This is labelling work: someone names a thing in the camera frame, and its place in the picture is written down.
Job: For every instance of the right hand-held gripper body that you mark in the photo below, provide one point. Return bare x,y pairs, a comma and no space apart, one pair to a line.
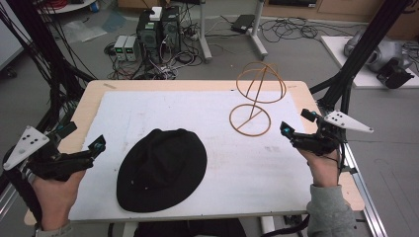
316,141

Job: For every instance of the white table leg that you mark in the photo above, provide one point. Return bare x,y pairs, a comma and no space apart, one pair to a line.
267,224
129,229

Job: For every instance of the white floor platform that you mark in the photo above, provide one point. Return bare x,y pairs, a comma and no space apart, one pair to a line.
360,80

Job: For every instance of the grey power supply unit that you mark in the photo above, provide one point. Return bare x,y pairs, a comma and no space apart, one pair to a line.
132,48
120,47

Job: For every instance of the black computer tower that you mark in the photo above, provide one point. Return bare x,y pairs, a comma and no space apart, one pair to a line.
149,36
171,29

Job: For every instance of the person's right hand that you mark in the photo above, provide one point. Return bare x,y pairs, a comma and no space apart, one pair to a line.
324,169

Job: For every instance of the person's dark lap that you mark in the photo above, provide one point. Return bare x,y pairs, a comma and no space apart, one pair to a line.
191,228

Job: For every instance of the small white box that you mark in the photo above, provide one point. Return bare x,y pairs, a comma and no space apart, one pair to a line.
156,14

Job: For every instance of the black device on platform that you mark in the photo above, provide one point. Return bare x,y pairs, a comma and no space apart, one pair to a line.
395,75

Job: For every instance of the clear plastic sheet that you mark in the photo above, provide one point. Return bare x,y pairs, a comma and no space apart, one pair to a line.
84,31

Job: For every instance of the white table mat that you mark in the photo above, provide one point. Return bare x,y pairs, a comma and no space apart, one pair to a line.
243,171

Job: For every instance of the light wooden table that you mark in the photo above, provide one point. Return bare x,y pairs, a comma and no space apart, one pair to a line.
95,87

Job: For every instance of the round white table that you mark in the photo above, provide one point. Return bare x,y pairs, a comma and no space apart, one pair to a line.
70,6

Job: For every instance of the aluminium rail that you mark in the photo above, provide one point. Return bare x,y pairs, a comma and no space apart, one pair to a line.
365,197

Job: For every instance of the person's left hand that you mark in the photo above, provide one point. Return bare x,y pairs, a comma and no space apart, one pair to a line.
56,197

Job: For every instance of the flat black box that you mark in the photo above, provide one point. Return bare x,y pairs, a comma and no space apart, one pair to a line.
243,23

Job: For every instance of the black bucket hat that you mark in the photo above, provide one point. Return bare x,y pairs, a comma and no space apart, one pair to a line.
161,171

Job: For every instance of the grey metal stand leg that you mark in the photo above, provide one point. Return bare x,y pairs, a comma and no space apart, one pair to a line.
258,33
205,33

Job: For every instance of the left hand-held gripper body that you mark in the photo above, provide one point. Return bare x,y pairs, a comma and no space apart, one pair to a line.
49,163

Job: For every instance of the grey rounded machine shell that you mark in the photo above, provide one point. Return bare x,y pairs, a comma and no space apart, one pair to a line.
382,52

